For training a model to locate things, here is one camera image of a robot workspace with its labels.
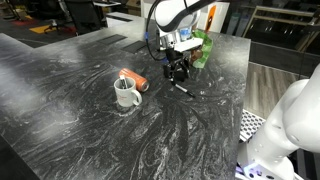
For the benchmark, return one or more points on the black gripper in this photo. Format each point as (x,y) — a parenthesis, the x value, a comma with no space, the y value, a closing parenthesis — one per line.
(176,56)

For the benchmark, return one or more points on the black whiteboard eraser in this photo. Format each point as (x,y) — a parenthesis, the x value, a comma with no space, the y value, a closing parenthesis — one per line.
(165,70)

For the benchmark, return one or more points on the thin black white marker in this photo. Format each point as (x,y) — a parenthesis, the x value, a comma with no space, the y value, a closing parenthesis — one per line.
(184,90)

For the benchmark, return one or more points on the thick black white Expo marker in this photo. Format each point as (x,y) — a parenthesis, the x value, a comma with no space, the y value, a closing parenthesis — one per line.
(122,81)

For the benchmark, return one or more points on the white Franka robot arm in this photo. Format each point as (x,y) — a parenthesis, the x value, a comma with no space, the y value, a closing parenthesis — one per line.
(173,13)

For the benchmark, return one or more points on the green snack bag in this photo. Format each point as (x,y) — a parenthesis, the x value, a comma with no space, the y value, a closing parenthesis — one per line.
(205,46)

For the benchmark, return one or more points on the clear water bottle blue label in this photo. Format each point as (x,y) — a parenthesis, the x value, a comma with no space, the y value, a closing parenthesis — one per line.
(185,34)

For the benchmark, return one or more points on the orange energy drink can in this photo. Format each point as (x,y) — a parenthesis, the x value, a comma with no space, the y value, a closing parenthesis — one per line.
(135,79)

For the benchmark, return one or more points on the white ceramic mug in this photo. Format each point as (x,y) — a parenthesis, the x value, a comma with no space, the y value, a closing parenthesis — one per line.
(124,95)

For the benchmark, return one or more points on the orange poster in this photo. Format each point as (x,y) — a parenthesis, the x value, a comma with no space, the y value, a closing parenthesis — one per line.
(210,18)

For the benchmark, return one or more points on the white cabinet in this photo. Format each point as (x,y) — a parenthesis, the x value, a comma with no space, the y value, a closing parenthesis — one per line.
(221,16)

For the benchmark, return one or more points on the white perforated metal plate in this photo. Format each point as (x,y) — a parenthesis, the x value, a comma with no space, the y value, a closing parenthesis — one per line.
(251,125)

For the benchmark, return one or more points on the black office chair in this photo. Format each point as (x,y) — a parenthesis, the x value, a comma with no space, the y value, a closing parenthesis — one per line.
(83,13)

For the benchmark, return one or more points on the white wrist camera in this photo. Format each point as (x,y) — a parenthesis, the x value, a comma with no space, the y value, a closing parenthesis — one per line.
(188,45)

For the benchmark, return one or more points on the light wooden frame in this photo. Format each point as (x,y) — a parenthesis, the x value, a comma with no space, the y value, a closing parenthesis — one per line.
(283,11)

